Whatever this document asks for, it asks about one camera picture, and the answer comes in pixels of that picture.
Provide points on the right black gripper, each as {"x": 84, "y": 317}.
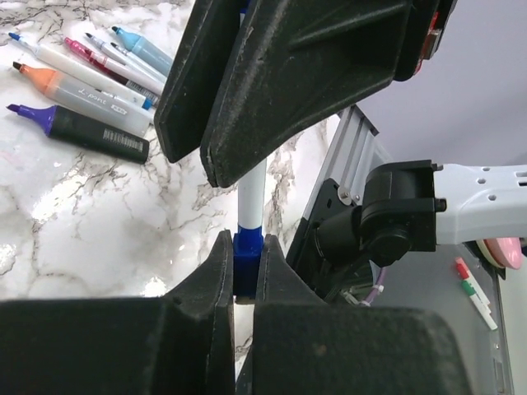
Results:
{"x": 426, "y": 25}

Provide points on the orange highlighter pen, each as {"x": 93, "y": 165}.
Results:
{"x": 86, "y": 100}

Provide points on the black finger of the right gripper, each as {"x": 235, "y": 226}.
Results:
{"x": 294, "y": 63}
{"x": 195, "y": 76}

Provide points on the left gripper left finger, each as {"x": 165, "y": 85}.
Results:
{"x": 178, "y": 343}

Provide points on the red green marker below table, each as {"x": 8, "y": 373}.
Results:
{"x": 474, "y": 291}

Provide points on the black cap whiteboard marker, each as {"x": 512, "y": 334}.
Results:
{"x": 107, "y": 49}

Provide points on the blue cap thin marker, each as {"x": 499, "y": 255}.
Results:
{"x": 248, "y": 240}

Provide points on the blue acrylic marker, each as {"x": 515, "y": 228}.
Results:
{"x": 82, "y": 72}

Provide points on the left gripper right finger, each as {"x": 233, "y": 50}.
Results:
{"x": 301, "y": 345}

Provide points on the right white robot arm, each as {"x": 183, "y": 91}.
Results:
{"x": 416, "y": 205}

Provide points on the pink red pen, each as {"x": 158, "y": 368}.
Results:
{"x": 155, "y": 86}

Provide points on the purple highlighter black cap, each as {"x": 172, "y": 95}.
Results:
{"x": 65, "y": 125}

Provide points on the light blue highlighter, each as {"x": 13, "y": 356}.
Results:
{"x": 145, "y": 50}

